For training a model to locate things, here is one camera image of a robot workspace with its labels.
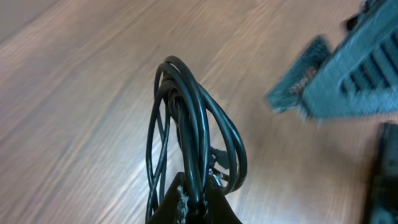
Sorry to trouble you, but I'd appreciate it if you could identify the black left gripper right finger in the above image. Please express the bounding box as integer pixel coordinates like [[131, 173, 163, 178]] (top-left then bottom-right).
[[199, 175, 242, 224]]

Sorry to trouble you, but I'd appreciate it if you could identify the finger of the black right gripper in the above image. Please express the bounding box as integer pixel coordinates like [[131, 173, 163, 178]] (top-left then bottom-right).
[[267, 35, 331, 113]]

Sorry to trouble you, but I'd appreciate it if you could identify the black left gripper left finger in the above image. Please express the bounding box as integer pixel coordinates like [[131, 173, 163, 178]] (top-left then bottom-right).
[[146, 172, 199, 224]]

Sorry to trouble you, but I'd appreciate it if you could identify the black smooth usb cable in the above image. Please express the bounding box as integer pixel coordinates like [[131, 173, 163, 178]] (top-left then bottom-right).
[[174, 82, 248, 196]]

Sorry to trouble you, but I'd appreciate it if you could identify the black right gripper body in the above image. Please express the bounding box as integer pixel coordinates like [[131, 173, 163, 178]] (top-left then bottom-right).
[[302, 0, 397, 119]]

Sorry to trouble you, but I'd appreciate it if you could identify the black thin usb cable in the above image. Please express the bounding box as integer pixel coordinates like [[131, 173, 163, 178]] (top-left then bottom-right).
[[144, 70, 172, 223]]

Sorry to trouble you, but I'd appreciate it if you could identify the black braided usb cable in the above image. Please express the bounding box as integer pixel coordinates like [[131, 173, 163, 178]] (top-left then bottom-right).
[[155, 55, 211, 215]]

